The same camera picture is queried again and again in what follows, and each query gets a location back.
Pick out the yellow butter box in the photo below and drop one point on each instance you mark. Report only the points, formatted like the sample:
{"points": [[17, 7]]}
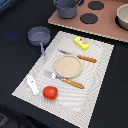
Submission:
{"points": [[81, 43]]}

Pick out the red toy tomato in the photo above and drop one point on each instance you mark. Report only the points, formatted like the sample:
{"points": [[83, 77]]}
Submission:
{"points": [[50, 92]]}

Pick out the white toy fish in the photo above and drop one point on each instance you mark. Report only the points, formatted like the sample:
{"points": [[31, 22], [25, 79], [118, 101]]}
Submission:
{"points": [[32, 84]]}

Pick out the small grey saucepan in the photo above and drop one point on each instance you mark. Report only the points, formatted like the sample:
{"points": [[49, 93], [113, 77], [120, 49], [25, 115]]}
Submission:
{"points": [[39, 36]]}

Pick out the grey pot with handles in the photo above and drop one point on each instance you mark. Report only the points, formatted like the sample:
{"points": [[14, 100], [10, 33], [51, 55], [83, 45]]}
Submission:
{"points": [[67, 9]]}

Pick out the round wooden plate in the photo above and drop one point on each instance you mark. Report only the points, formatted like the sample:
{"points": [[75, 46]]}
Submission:
{"points": [[68, 66]]}

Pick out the beige woven placemat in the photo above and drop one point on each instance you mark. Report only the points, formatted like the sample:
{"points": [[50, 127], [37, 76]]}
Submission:
{"points": [[72, 105]]}

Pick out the black front right burner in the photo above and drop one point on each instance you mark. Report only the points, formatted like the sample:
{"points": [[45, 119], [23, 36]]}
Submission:
{"points": [[89, 18]]}

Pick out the cream bowl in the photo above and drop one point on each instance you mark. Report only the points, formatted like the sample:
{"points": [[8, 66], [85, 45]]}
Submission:
{"points": [[122, 14]]}

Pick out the wooden handled knife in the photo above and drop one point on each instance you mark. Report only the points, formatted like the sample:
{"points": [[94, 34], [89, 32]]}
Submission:
{"points": [[79, 56]]}

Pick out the wooden handled fork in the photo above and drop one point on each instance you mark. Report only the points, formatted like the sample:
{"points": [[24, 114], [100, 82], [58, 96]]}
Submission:
{"points": [[66, 80]]}

